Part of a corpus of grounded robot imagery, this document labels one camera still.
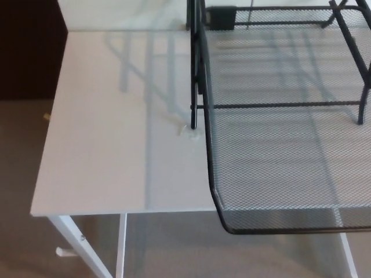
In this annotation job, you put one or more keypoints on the black mesh tray layer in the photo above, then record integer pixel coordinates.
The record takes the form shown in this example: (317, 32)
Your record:
(275, 173)

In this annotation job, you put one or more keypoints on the clear tape residue blob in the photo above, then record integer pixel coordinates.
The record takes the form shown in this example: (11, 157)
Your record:
(189, 134)

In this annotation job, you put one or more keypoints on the black rectangular block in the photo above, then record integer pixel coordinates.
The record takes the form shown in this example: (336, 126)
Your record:
(221, 18)

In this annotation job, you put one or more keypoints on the dark brown cabinet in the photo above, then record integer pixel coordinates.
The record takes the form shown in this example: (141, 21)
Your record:
(29, 49)

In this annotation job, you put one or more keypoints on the white metal table frame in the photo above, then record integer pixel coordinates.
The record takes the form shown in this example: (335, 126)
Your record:
(87, 249)

